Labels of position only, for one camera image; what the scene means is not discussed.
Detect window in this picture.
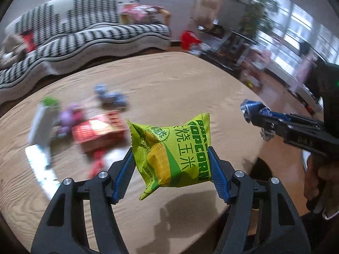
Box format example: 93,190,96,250
262,0,339,66

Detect sofa with striped cover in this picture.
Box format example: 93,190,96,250
0,0,172,104

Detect red pillow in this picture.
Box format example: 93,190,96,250
21,30,38,51

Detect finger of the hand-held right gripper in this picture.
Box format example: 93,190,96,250
249,111,289,141
261,105,326,128

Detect red paper scrap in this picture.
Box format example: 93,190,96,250
89,149,108,179

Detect metal rack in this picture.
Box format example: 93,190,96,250
201,28,255,69

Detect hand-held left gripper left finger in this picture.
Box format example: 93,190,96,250
31,146,137,254

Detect silver blister strip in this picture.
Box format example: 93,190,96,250
25,144,60,199

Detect pink cartoon pillow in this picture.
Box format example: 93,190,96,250
120,4,159,22

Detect crumpled blue white paper ball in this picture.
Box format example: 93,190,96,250
94,84,130,110

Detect white carton with green top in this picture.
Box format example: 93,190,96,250
28,97,59,149

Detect red bag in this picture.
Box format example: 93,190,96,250
180,30,202,51

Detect green yellow popcorn packet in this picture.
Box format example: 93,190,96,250
126,113,212,201

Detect person's right hand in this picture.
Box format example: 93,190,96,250
303,161,339,221

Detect purple pink wrapper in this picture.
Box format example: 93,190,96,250
57,103,82,138

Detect green potted plant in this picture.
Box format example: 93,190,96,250
237,0,278,32

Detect blue foil wrapper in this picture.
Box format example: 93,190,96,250
240,99,277,141

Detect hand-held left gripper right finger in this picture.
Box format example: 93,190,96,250
207,146,311,254

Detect brown clothes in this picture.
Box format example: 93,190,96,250
0,33,27,64

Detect beige checked curtain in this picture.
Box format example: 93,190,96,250
196,0,228,29

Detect red snack box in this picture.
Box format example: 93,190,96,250
71,112,127,154

